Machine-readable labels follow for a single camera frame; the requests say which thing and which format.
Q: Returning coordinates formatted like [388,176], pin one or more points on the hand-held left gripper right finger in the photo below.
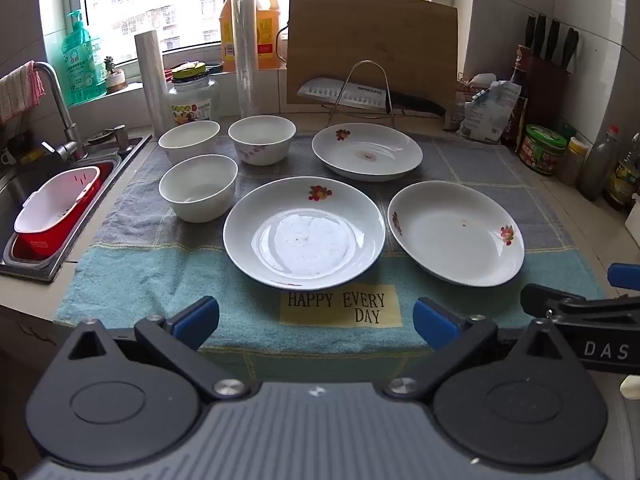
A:
[435,320]

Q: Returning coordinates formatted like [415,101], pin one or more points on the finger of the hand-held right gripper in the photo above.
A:
[625,276]
[545,302]

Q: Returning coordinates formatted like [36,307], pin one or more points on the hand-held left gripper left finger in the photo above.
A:
[197,317]

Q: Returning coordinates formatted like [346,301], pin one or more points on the white plate with fruit print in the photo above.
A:
[450,235]
[300,240]

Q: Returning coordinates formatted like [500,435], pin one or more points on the white bowl with pink flowers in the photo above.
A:
[197,190]
[190,137]
[260,135]

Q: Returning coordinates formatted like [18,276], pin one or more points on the stained white plate fruit print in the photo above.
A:
[385,152]

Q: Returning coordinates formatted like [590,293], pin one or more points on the person's right hand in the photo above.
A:
[631,389]

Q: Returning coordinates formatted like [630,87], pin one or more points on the grey and teal checked towel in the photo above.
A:
[150,270]

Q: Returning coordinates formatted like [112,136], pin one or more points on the yellow capped spice jar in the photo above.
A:
[572,160]

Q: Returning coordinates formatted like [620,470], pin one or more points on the green lidded jar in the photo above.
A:
[542,150]

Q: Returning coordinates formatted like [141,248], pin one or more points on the red and white drain basket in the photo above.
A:
[55,200]

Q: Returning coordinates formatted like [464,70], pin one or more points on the steel sink knob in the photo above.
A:
[121,137]

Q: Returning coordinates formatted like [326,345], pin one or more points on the white seasoning packet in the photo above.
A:
[490,110]

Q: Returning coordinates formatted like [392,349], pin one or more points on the dark knife block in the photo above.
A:
[547,90]

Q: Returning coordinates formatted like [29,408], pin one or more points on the metal sink plug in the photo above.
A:
[102,136]

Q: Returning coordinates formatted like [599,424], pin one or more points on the glass jar with yellow lid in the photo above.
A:
[192,102]

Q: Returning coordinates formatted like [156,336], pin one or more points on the dark sauce bottle red label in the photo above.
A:
[517,85]

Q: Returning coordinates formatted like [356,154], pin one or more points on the matte plastic bag roll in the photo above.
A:
[152,85]

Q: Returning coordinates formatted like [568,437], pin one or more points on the steel kitchen cleaver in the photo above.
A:
[340,92]

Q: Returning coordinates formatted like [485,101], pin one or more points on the small potted plant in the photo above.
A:
[116,80]

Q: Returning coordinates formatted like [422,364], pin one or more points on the clear cling film roll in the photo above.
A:
[246,60]

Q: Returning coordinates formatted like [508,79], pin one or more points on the green dish soap bottle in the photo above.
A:
[82,70]

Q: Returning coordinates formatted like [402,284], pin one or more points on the steel faucet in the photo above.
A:
[52,85]

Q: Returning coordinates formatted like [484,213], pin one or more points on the pink striped dishcloth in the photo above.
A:
[17,92]

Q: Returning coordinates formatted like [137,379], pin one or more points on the large orange cooking wine bottle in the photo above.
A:
[265,35]

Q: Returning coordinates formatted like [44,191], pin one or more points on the bamboo cutting board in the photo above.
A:
[375,30]

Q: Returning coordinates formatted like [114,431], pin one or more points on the window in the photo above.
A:
[150,0]

